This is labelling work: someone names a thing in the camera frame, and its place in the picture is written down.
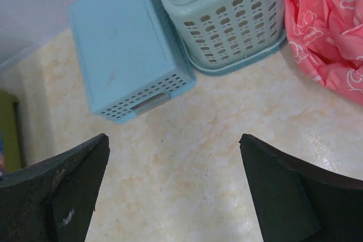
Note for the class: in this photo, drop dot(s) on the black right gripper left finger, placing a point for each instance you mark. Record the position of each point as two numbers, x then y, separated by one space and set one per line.
54 200

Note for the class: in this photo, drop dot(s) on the red plastic bag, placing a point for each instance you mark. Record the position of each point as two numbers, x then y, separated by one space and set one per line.
326 39

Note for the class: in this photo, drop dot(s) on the olive green tub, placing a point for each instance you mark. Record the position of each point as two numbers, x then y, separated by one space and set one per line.
12 158

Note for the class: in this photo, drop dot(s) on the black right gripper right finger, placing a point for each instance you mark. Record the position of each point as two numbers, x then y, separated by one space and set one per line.
297 201

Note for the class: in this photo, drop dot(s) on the pale green perforated basket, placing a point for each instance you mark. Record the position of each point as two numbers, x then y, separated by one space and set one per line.
223 36

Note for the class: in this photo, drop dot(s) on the light blue perforated bin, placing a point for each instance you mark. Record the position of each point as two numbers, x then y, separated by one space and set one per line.
130 55

